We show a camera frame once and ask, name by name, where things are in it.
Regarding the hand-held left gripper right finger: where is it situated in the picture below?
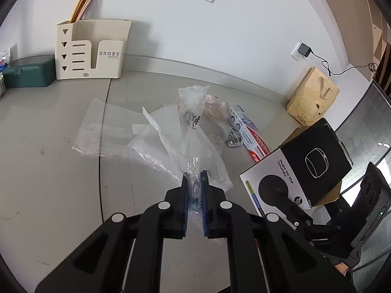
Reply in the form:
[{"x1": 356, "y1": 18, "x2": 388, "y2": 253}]
[{"x1": 200, "y1": 170, "x2": 356, "y2": 293}]

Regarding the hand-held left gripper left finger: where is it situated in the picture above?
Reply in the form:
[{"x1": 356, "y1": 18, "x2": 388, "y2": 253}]
[{"x1": 35, "y1": 173, "x2": 188, "y2": 293}]

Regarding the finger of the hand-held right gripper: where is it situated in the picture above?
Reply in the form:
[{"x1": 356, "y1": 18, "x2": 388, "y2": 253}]
[{"x1": 273, "y1": 189, "x2": 314, "y2": 232}]

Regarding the black and white speaker box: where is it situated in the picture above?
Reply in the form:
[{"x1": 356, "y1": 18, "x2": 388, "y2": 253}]
[{"x1": 240, "y1": 117, "x2": 352, "y2": 217}]

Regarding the printed clear plastic bag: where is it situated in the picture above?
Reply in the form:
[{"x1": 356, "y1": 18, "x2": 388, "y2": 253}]
[{"x1": 177, "y1": 85, "x2": 214, "y2": 229}]

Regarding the plain clear plastic bag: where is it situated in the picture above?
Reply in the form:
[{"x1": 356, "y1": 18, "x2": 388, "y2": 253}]
[{"x1": 72, "y1": 98, "x2": 153, "y2": 157}]

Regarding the white plastic bag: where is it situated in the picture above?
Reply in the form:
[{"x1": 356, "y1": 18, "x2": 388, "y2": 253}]
[{"x1": 127, "y1": 107, "x2": 233, "y2": 193}]

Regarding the silver blister pack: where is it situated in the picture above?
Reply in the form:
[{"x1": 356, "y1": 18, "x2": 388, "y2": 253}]
[{"x1": 226, "y1": 128, "x2": 244, "y2": 147}]

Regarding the red white toothpaste box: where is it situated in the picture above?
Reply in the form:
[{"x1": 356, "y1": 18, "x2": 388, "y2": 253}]
[{"x1": 226, "y1": 104, "x2": 272, "y2": 162}]

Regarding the yellow paper bag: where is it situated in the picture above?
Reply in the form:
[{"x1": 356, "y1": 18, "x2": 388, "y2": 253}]
[{"x1": 286, "y1": 66, "x2": 340, "y2": 126}]

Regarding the wooden shelf unit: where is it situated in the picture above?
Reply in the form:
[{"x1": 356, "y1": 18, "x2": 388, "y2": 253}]
[{"x1": 367, "y1": 0, "x2": 391, "y2": 84}]

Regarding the beige desk organizer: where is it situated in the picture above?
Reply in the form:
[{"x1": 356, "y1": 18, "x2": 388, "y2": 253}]
[{"x1": 55, "y1": 19, "x2": 132, "y2": 81}]

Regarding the green storage box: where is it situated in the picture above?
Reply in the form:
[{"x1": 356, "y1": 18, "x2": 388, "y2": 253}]
[{"x1": 2, "y1": 55, "x2": 57, "y2": 88}]

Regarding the wooden chopsticks bundle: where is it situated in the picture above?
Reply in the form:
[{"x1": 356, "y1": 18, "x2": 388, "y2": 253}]
[{"x1": 70, "y1": 0, "x2": 98, "y2": 24}]

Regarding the blue white packet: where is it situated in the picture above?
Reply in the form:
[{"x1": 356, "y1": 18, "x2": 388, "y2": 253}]
[{"x1": 0, "y1": 49, "x2": 11, "y2": 74}]

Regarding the black charger cable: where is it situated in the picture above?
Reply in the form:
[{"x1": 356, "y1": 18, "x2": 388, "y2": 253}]
[{"x1": 310, "y1": 52, "x2": 379, "y2": 76}]

